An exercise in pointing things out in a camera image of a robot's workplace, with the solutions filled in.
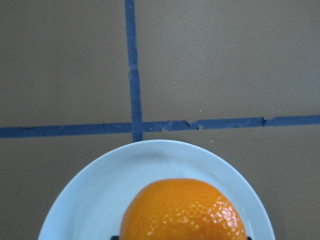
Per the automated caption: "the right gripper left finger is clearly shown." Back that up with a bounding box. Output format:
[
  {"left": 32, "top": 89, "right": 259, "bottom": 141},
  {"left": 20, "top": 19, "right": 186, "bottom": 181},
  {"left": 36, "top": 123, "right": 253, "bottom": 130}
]
[{"left": 110, "top": 235, "right": 119, "bottom": 240}]

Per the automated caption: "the light blue plate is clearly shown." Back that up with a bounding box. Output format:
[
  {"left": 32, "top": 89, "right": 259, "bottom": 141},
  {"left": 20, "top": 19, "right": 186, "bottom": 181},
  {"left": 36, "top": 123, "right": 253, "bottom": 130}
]
[{"left": 39, "top": 140, "right": 275, "bottom": 240}]

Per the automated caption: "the orange mandarin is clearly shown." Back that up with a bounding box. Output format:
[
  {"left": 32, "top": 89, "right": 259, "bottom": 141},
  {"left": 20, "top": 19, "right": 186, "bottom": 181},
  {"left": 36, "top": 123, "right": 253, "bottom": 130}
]
[{"left": 119, "top": 178, "right": 248, "bottom": 240}]

